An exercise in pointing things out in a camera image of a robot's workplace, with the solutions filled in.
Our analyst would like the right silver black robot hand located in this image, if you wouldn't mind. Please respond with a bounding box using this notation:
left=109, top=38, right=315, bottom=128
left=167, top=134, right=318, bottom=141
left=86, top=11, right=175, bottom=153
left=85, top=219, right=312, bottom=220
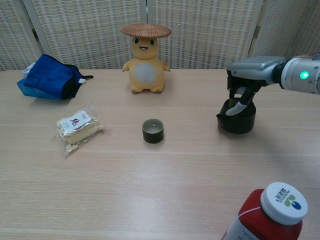
left=224, top=56, right=287, bottom=117

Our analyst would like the black teapot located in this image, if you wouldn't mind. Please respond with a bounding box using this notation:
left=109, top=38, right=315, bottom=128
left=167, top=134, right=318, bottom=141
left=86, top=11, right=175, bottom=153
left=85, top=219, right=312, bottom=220
left=216, top=98, right=257, bottom=135

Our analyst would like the small dark green cup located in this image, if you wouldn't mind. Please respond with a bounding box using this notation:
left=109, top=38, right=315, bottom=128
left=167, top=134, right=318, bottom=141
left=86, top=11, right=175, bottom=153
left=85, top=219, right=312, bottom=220
left=141, top=118, right=165, bottom=144

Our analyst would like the yellow plush toy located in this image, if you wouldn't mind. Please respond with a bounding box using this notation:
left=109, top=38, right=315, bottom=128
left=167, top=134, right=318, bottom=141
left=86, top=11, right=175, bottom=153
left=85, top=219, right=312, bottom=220
left=121, top=36, right=171, bottom=95

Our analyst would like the woven rattan round hat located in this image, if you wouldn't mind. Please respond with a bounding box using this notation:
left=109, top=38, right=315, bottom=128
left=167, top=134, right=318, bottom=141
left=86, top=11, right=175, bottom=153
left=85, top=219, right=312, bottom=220
left=120, top=22, right=172, bottom=39

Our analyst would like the red bottle with white cap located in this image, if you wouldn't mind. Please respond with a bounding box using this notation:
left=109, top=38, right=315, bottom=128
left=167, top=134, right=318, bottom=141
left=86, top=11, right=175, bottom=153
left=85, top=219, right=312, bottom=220
left=221, top=181, right=309, bottom=240

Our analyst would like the woven folding screen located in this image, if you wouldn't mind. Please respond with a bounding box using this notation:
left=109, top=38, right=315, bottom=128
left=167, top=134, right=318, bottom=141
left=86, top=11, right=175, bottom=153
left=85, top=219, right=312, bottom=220
left=0, top=0, right=320, bottom=72

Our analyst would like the clear snack packet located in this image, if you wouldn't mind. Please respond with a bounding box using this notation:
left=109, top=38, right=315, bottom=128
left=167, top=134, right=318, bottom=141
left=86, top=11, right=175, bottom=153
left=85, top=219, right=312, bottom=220
left=55, top=101, right=105, bottom=158

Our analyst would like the blue fabric bag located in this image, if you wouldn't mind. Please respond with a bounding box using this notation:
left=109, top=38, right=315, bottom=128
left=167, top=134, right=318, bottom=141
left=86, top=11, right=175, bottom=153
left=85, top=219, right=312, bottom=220
left=23, top=53, right=94, bottom=100

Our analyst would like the white paper packet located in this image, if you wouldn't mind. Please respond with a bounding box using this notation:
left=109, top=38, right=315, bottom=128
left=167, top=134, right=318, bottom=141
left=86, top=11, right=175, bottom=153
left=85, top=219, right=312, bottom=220
left=21, top=62, right=36, bottom=79

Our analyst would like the light blue box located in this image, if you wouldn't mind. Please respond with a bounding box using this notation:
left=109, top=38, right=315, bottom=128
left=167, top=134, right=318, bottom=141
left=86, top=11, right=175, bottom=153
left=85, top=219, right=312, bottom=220
left=16, top=78, right=60, bottom=100

